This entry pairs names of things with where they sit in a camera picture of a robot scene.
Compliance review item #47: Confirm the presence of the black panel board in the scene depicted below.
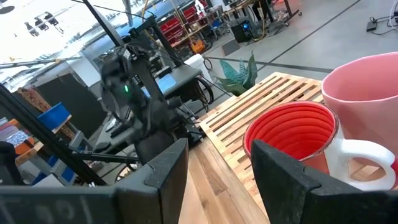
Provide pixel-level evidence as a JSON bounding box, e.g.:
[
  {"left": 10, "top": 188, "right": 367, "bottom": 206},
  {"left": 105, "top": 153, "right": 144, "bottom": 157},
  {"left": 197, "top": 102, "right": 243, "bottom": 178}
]
[{"left": 33, "top": 72, "right": 108, "bottom": 138}]

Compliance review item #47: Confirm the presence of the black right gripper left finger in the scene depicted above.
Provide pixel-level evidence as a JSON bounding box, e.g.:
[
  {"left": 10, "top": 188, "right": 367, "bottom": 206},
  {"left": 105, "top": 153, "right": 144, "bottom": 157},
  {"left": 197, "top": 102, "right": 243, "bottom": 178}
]
[{"left": 0, "top": 138, "right": 189, "bottom": 224}]

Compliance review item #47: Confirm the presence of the black aluminium frame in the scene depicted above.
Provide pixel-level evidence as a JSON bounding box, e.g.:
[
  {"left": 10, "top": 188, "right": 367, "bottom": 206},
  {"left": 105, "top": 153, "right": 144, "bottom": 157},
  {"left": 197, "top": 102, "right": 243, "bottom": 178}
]
[{"left": 0, "top": 0, "right": 184, "bottom": 187}]

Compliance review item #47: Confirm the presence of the pink mug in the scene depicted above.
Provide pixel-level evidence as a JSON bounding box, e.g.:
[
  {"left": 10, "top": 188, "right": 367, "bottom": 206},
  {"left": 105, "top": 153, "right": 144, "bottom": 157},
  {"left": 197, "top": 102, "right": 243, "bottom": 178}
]
[{"left": 321, "top": 51, "right": 398, "bottom": 189}]

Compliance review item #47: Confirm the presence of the shelf with red bins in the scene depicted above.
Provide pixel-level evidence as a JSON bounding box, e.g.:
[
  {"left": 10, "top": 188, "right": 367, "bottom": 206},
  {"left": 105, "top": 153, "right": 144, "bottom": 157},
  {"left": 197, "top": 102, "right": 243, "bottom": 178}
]
[{"left": 157, "top": 5, "right": 210, "bottom": 48}]

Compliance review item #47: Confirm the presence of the black computer tower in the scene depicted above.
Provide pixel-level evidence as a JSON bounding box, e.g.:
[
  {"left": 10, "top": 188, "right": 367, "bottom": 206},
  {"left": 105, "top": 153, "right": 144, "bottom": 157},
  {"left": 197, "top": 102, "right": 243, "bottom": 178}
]
[{"left": 229, "top": 16, "right": 257, "bottom": 44}]

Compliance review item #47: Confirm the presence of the red mug with white handle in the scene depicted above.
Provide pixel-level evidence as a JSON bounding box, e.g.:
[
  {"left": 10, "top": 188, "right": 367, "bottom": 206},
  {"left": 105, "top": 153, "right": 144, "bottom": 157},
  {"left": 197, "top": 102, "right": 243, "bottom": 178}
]
[{"left": 243, "top": 101, "right": 397, "bottom": 192}]

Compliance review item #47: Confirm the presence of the orange cable reel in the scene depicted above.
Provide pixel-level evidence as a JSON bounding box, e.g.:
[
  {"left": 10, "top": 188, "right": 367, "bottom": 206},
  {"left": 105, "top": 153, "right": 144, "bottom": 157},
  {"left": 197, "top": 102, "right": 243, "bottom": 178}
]
[{"left": 190, "top": 39, "right": 207, "bottom": 55}]

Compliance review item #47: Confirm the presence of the snake plant in white pot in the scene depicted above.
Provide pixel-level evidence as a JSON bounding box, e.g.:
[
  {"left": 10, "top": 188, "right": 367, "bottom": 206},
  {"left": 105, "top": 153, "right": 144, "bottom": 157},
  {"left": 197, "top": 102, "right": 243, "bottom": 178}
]
[{"left": 216, "top": 52, "right": 259, "bottom": 98}]

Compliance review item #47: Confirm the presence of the slatted wooden rack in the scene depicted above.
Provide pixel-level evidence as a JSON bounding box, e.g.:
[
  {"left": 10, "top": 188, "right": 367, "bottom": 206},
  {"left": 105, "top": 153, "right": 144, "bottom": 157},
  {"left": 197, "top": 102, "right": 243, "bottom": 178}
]
[{"left": 198, "top": 72, "right": 388, "bottom": 218}]

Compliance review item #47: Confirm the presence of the blue plastic bin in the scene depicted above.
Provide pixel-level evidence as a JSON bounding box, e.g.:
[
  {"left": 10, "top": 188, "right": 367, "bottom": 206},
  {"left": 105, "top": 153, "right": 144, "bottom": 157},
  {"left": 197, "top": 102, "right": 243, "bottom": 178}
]
[{"left": 37, "top": 102, "right": 73, "bottom": 132}]

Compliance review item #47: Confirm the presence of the white bin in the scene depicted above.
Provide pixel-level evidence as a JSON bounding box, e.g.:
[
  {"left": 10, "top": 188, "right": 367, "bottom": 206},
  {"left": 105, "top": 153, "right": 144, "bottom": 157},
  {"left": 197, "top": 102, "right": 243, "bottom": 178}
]
[{"left": 184, "top": 53, "right": 213, "bottom": 83}]

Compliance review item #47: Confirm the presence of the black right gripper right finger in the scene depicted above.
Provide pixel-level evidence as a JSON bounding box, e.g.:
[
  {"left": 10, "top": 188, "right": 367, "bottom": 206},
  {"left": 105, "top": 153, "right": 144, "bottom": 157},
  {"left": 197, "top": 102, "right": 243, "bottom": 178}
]
[{"left": 251, "top": 139, "right": 398, "bottom": 224}]

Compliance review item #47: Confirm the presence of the grey desk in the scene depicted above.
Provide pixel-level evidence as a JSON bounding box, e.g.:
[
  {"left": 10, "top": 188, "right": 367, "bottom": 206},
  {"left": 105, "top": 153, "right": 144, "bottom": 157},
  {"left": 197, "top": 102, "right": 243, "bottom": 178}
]
[{"left": 139, "top": 64, "right": 203, "bottom": 98}]

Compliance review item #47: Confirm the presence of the blue-screened monitor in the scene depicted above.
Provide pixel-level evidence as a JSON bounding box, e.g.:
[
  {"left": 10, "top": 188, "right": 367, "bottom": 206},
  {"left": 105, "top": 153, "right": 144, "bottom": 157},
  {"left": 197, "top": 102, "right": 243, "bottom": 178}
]
[{"left": 141, "top": 73, "right": 178, "bottom": 99}]

